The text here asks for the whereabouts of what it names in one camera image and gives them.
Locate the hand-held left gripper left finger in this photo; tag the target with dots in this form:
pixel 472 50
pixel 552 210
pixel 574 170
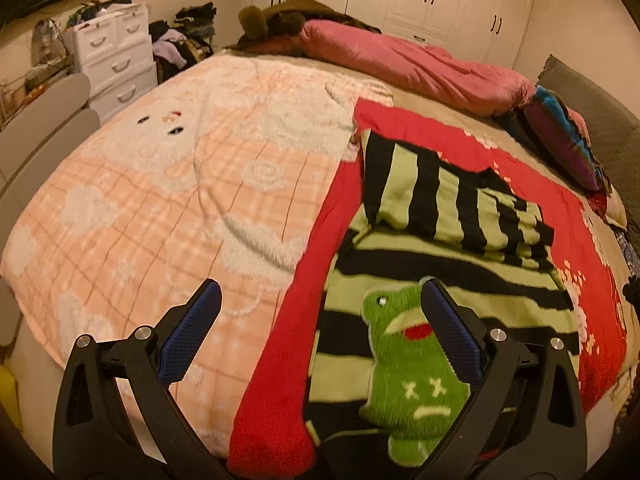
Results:
pixel 189 332

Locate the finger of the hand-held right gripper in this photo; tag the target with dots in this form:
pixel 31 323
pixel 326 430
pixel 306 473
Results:
pixel 633 294

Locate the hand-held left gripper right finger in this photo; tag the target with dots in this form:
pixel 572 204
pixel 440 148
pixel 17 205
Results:
pixel 452 332

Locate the striped sweater with frog patch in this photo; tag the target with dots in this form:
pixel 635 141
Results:
pixel 450 200

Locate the pile of clothes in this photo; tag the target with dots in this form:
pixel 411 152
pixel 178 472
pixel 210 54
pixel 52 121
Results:
pixel 175 45

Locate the dark patterned cloth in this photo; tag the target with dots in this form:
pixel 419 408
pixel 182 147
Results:
pixel 627 250

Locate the cream pillow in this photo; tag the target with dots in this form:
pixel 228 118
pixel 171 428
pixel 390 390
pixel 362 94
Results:
pixel 615 207

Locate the red floral blanket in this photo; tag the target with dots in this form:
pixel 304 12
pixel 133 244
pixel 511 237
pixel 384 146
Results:
pixel 300 335

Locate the pink plaid fluffy blanket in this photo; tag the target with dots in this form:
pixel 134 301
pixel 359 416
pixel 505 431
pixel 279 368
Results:
pixel 150 210

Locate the multicolour striped pillow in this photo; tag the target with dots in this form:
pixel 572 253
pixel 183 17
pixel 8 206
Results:
pixel 565 135

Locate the grey quilted headboard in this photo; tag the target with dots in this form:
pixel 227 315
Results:
pixel 600 110

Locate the yellow bag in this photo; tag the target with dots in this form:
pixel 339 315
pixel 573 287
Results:
pixel 7 395

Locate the grey padded footboard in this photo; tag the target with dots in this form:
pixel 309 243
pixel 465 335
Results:
pixel 45 120

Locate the pink duvet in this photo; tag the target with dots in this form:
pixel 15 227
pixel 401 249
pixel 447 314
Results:
pixel 425 65

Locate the white drawer unit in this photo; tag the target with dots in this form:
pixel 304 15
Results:
pixel 115 65

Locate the brown coat with pompom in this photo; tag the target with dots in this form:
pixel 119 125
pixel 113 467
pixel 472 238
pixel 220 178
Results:
pixel 280 20

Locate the white wardrobe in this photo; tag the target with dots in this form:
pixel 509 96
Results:
pixel 450 0

